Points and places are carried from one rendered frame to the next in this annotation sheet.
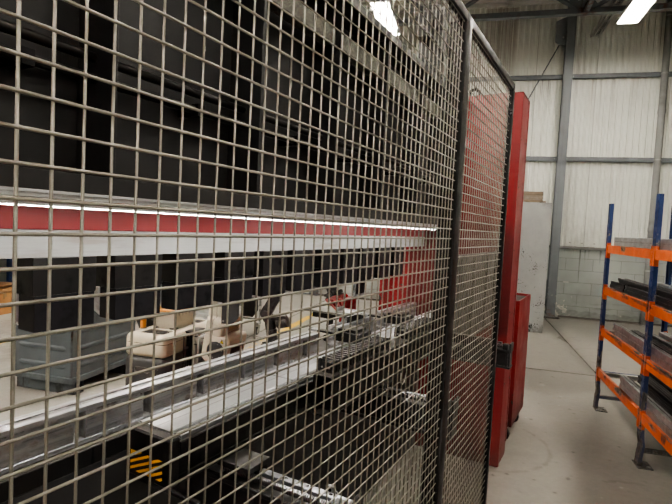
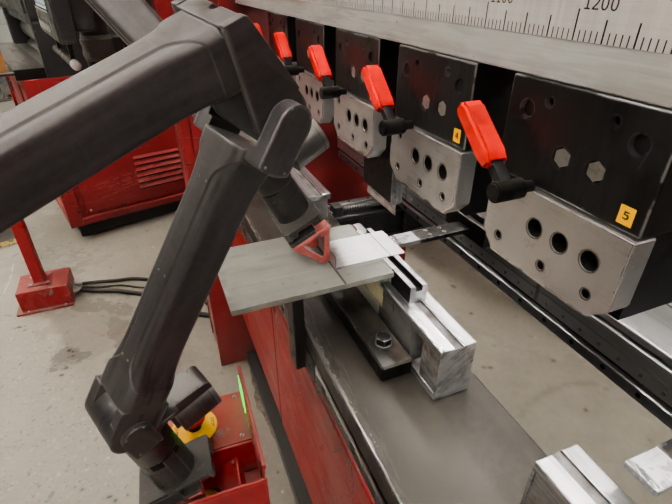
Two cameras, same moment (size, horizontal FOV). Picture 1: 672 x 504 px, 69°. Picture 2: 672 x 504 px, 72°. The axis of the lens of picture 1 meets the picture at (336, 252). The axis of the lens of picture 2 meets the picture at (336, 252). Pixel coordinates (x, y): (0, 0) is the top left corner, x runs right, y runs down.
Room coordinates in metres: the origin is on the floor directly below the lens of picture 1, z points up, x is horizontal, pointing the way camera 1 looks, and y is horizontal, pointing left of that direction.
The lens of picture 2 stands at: (2.13, 0.48, 1.41)
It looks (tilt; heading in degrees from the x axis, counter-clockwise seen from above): 31 degrees down; 308
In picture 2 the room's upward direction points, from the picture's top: straight up
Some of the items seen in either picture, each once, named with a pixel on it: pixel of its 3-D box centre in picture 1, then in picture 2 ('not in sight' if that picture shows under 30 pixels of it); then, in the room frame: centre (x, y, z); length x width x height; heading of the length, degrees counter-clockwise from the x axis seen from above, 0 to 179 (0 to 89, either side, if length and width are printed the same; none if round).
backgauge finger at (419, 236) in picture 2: (384, 315); (455, 224); (2.43, -0.26, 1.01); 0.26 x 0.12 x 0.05; 60
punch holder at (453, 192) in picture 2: (343, 264); (454, 125); (2.36, -0.04, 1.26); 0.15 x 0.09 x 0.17; 150
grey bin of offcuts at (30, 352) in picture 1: (79, 337); not in sight; (4.21, 2.20, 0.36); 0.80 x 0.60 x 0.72; 165
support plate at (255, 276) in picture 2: (332, 310); (299, 263); (2.58, 0.00, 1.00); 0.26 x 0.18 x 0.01; 60
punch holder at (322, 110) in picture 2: (377, 261); (329, 69); (2.71, -0.23, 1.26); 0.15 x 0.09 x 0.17; 150
